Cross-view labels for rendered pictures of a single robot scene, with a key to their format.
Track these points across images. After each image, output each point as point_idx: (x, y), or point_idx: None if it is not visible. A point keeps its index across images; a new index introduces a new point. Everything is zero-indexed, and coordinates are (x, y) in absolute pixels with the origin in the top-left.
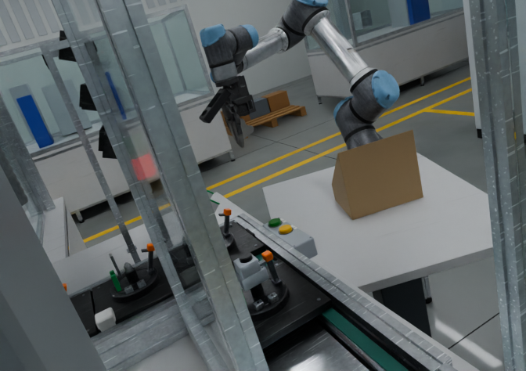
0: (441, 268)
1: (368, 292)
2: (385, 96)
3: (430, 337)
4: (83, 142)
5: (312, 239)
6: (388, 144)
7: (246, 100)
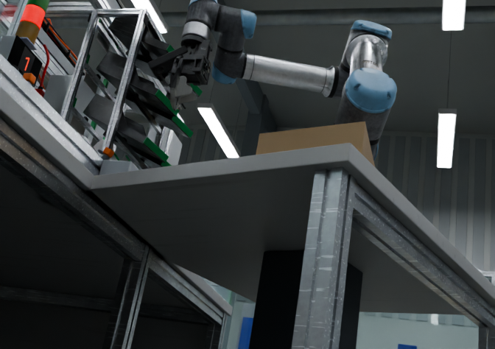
0: (186, 172)
1: (100, 187)
2: (353, 85)
3: (25, 110)
4: (71, 82)
5: (128, 163)
6: (325, 135)
7: (196, 58)
